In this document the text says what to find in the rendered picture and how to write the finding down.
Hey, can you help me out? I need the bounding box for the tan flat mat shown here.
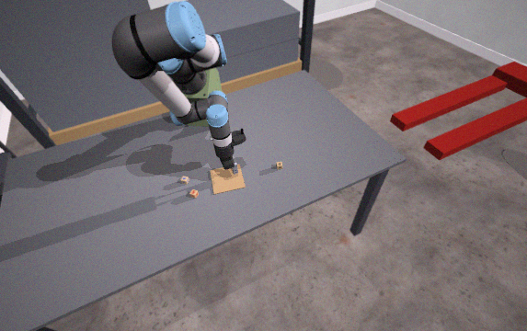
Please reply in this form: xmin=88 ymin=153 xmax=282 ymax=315
xmin=210 ymin=164 xmax=246 ymax=194

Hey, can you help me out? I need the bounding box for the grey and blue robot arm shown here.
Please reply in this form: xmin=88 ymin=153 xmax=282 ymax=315
xmin=112 ymin=1 xmax=231 ymax=140

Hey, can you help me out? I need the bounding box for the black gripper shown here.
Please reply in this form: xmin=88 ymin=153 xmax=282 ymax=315
xmin=211 ymin=129 xmax=246 ymax=174

